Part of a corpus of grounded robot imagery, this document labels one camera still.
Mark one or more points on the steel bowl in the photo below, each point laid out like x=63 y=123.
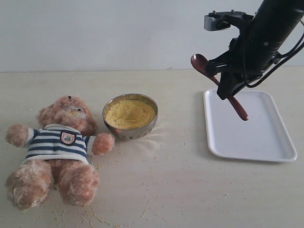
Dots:
x=134 y=133

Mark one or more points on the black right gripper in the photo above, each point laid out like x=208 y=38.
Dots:
x=245 y=55

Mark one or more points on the dark red wooden spoon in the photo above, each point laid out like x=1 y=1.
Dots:
x=199 y=62

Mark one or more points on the yellow millet grains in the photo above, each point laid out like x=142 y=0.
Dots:
x=130 y=114

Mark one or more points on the brown teddy bear striped sweater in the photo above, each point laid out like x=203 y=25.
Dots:
x=57 y=155

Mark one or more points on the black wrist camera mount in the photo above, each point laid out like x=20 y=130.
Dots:
x=215 y=20

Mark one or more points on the white plastic tray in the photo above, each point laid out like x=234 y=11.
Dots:
x=263 y=137

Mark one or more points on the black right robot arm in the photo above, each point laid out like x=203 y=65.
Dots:
x=274 y=19

